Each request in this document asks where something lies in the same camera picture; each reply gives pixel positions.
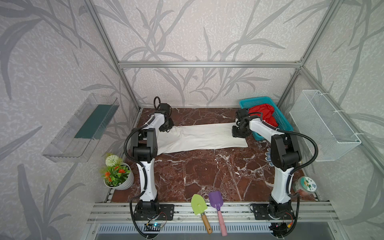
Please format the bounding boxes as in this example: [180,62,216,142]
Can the white printed t-shirt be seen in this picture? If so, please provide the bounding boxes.
[157,123,248,155]

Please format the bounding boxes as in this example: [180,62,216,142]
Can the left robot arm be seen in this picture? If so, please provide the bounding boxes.
[130,103,174,220]

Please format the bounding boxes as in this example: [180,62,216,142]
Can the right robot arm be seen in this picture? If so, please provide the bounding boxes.
[232,109,301,219]

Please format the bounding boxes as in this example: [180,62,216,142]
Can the red t-shirt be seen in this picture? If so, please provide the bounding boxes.
[248,104,279,128]

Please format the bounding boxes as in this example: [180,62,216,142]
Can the blue dotted work glove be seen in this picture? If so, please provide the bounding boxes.
[265,148,274,167]

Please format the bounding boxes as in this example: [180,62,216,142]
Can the teal plastic basket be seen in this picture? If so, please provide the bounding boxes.
[239,97,294,131]

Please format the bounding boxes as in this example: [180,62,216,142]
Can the purple toy shovel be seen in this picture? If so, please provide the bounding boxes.
[209,191,228,237]

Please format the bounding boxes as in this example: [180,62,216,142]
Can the potted artificial flowers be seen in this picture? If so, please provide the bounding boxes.
[102,154,134,191]

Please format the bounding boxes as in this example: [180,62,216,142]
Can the green toy shovel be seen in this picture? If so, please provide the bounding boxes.
[191,194,213,234]

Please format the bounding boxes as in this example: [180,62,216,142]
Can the small green circuit board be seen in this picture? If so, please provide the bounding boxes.
[145,223,166,232]

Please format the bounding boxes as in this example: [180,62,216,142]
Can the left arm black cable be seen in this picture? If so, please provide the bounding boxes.
[123,96,163,239]

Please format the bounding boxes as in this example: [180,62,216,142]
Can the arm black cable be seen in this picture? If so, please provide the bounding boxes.
[123,96,163,239]
[245,112,319,238]

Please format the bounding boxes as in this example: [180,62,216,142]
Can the aluminium frame crossbar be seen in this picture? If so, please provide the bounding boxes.
[118,61,301,69]

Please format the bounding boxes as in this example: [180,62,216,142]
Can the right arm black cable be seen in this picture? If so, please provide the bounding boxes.
[245,112,319,238]

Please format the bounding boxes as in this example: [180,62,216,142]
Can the white wire mesh basket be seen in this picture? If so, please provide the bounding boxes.
[290,90,361,162]

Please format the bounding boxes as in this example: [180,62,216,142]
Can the pink object in wire basket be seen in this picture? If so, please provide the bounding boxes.
[316,146,325,161]

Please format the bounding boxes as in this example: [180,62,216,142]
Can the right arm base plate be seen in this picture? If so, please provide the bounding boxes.
[250,203,296,221]

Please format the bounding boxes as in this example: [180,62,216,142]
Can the clear plastic wall shelf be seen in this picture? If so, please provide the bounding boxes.
[42,94,120,163]

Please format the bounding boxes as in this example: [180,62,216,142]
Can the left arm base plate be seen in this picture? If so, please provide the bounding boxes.
[134,203,175,221]

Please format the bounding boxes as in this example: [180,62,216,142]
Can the aluminium front rail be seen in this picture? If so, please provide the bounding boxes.
[86,201,340,224]

